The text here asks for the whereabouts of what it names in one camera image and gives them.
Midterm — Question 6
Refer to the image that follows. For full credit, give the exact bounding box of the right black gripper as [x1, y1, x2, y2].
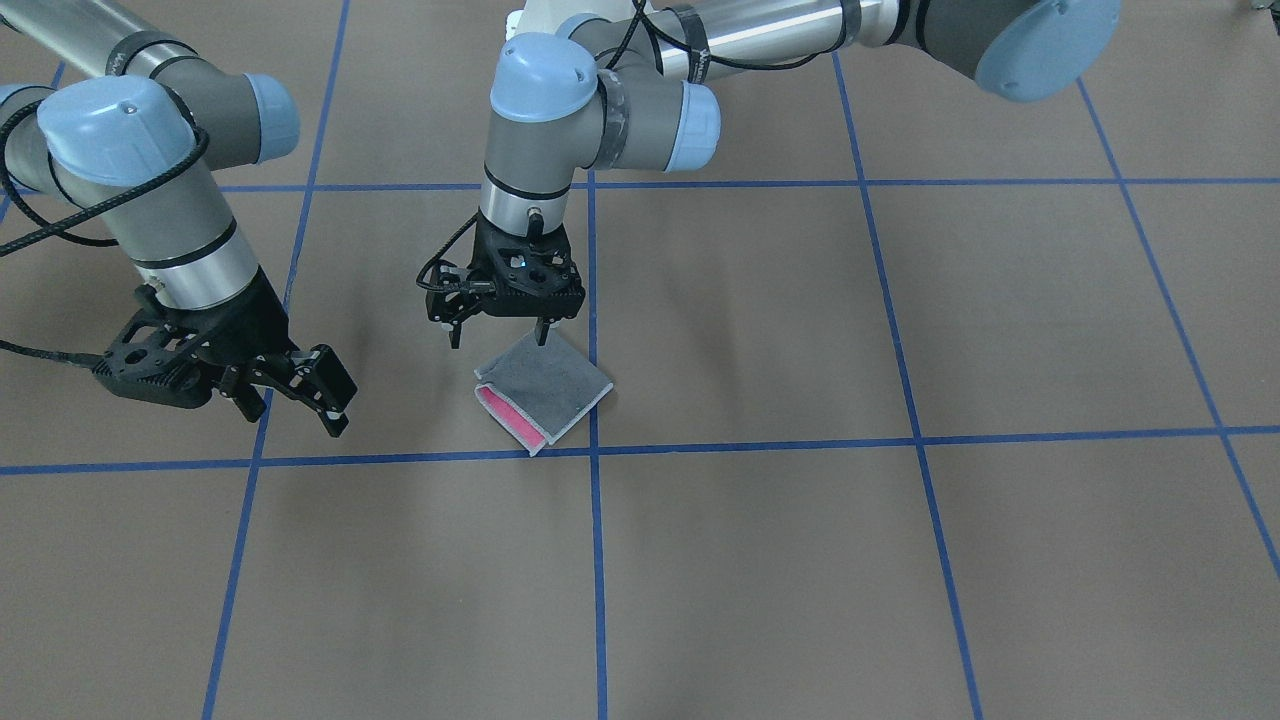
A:
[92, 270, 357, 438]

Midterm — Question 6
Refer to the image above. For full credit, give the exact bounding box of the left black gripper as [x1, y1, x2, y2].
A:
[425, 215, 588, 350]

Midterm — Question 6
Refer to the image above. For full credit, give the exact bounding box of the pink grey towel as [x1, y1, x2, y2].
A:
[474, 331, 614, 457]

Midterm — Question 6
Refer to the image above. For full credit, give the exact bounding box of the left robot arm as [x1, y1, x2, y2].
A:
[416, 1, 1123, 347]

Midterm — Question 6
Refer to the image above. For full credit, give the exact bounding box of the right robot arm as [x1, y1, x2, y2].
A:
[3, 1, 357, 437]

